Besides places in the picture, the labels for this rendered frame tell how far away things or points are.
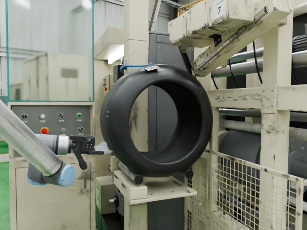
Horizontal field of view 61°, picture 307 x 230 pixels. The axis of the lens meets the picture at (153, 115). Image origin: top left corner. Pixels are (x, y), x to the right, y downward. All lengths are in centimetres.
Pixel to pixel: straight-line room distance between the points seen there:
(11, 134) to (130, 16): 103
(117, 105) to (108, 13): 1123
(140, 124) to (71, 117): 55
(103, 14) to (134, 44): 1055
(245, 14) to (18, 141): 104
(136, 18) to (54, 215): 142
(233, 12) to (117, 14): 1145
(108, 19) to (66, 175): 1132
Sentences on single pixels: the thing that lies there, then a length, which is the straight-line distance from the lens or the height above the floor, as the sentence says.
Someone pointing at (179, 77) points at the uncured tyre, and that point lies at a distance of 131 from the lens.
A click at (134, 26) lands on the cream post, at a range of 169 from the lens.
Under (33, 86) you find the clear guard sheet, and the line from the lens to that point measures 192.
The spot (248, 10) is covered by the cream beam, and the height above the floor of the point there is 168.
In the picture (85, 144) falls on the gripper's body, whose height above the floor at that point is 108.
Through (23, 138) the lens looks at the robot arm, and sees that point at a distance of 102.
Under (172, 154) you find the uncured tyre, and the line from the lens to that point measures 160.
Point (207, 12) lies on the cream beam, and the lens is 138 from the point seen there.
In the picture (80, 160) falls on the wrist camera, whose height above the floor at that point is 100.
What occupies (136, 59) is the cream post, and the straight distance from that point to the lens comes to 166.
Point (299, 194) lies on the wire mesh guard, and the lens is 115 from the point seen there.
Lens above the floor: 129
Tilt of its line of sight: 3 degrees down
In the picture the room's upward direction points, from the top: straight up
